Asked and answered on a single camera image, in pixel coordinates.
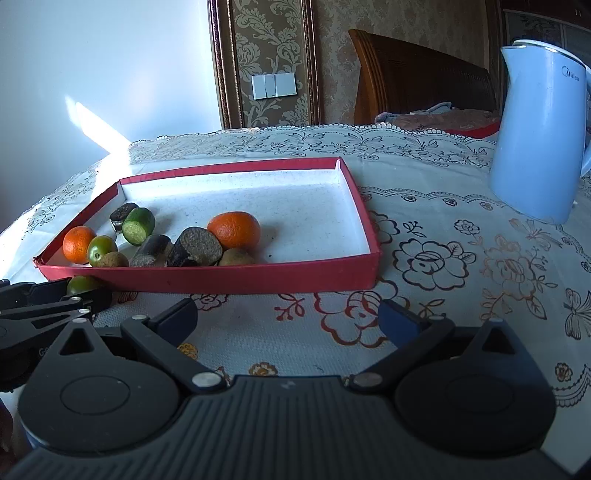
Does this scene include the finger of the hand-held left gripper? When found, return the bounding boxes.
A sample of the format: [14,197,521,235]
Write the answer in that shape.
[0,279,113,315]
[0,304,95,339]

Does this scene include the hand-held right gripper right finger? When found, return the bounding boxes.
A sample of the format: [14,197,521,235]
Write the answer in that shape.
[348,299,526,396]

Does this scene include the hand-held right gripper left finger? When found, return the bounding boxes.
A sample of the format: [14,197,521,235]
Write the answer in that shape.
[54,298,228,396]

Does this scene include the green tomato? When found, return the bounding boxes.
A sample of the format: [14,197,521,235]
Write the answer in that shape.
[67,275,105,296]

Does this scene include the mandarin orange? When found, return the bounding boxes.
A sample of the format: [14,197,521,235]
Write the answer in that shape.
[207,211,262,251]
[62,225,97,265]

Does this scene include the dark sugarcane piece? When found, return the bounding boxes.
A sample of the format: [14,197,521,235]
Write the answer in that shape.
[129,234,172,267]
[166,226,223,267]

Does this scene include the green cucumber piece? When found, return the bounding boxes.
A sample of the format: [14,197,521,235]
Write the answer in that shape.
[121,208,156,245]

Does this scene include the dark water chestnut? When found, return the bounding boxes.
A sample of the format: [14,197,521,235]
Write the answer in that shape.
[109,202,140,232]

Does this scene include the red shallow cardboard box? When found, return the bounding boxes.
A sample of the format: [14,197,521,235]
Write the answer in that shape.
[33,157,382,295]

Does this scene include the pink blanket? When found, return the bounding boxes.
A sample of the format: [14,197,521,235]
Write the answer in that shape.
[374,108,502,134]

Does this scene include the red striped cloth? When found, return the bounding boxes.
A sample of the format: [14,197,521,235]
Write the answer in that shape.
[443,121,502,139]

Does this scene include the light blue electric kettle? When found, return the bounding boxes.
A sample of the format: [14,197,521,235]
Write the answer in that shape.
[489,39,591,225]

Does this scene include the wardrobe with sliding doors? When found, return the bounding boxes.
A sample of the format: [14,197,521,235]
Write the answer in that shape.
[499,0,591,65]

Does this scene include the white wall light switch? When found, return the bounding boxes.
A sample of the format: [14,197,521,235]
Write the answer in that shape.
[252,71,297,100]

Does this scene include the wooden wall panel frame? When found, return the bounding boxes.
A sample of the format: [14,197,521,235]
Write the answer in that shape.
[208,0,322,130]

